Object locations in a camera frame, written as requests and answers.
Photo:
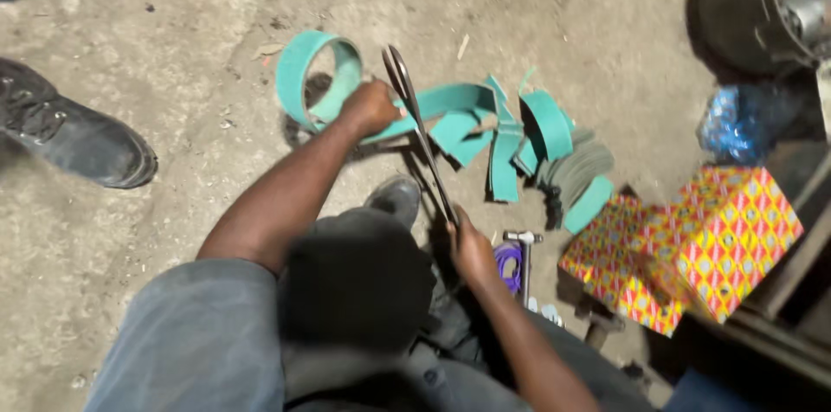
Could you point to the person's left hand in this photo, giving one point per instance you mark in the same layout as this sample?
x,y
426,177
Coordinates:
x,y
370,110

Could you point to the person's right hand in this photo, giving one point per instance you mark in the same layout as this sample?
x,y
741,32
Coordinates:
x,y
472,253

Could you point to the person's left fingers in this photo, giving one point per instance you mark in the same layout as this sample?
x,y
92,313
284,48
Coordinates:
x,y
392,107

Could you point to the person's right fingers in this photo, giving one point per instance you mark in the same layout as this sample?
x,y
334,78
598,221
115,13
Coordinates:
x,y
454,222

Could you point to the long metal shears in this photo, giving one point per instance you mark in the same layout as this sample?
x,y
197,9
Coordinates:
x,y
415,114

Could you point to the teal strip roll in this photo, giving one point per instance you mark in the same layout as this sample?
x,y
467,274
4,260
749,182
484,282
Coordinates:
x,y
292,74

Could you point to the flat teal cut piece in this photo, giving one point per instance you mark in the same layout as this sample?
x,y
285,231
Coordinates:
x,y
472,148
451,126

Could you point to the person's black shoe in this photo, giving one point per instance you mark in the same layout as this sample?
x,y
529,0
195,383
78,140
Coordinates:
x,y
395,198

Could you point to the long bent teal strip piece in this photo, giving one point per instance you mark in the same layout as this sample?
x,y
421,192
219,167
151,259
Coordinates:
x,y
505,168

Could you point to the metal hammer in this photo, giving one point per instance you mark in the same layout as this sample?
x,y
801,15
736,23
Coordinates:
x,y
524,256

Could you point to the small wood splinter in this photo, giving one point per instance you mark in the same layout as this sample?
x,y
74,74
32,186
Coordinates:
x,y
463,46

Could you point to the small teal cut piece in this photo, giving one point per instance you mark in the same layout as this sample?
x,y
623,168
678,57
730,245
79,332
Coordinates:
x,y
527,157

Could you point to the person's dark trouser leg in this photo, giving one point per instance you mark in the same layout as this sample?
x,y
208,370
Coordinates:
x,y
357,288

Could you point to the pile of grey-green cut pieces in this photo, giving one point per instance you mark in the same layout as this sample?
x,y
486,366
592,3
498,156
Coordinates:
x,y
574,168

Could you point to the rounded teal cut piece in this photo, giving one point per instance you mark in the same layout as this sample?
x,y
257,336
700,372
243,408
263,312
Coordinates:
x,y
589,203

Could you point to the curled teal strip piece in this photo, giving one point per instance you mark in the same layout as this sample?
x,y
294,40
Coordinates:
x,y
550,123

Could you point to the yellow red patterned box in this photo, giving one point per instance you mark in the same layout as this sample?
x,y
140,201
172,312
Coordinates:
x,y
707,250

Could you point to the person's grey shirt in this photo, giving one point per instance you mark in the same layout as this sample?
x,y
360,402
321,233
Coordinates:
x,y
195,340

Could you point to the blue plastic bag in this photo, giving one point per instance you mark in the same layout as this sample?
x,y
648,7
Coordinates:
x,y
733,123

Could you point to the dark metal drum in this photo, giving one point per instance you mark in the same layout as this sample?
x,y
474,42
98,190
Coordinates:
x,y
746,3

